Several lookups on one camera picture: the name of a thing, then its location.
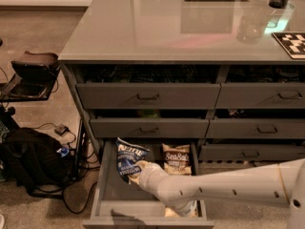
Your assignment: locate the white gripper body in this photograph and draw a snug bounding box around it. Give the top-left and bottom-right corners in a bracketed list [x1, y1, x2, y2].
[139, 162, 169, 195]

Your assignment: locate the blue chip bag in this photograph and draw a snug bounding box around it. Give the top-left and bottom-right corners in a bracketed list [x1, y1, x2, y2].
[115, 138, 150, 183]

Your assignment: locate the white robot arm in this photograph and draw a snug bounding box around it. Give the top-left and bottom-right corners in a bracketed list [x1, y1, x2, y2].
[129, 159, 305, 229]

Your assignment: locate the brown sea salt chip bag rear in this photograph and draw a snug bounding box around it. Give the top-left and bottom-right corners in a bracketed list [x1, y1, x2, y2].
[162, 144, 192, 176]

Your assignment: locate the brown sea salt chip bag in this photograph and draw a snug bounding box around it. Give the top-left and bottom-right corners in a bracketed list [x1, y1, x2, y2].
[165, 201, 197, 217]
[162, 144, 192, 176]

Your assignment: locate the open bottom left drawer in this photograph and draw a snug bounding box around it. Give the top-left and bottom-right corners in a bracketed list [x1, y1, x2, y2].
[83, 139, 214, 229]

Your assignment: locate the brown sea salt chip bag front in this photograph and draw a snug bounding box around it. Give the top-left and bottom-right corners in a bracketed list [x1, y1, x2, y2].
[165, 201, 197, 217]

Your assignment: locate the middle left grey drawer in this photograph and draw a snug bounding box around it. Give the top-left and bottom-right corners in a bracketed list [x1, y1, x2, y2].
[90, 117, 209, 138]

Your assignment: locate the grey drawer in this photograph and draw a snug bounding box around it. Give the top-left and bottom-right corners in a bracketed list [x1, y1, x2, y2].
[90, 117, 209, 138]
[198, 144, 305, 162]
[76, 83, 220, 109]
[215, 83, 305, 109]
[206, 118, 305, 139]

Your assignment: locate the middle right grey drawer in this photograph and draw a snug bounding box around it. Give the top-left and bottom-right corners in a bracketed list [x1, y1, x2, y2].
[206, 118, 305, 139]

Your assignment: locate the top left grey drawer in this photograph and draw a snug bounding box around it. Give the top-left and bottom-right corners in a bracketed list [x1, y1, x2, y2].
[76, 83, 220, 109]

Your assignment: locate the grey drawer cabinet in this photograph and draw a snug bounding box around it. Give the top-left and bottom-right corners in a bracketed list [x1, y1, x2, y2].
[57, 0, 305, 229]

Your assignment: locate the bottom right grey drawer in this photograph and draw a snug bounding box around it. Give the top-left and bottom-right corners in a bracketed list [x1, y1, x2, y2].
[198, 144, 305, 162]

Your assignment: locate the top right grey drawer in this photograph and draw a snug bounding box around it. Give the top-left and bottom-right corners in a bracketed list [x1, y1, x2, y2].
[215, 83, 305, 109]

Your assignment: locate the black power adapter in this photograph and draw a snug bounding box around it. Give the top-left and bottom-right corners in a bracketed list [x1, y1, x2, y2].
[54, 124, 69, 135]

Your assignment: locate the black backpack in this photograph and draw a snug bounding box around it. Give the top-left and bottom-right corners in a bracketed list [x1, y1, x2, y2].
[1, 128, 70, 194]

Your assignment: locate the checkered marker board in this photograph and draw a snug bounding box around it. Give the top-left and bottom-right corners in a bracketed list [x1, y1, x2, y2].
[272, 31, 305, 59]

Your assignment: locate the black floor cable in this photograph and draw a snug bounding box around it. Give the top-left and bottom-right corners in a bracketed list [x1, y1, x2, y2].
[61, 181, 98, 215]

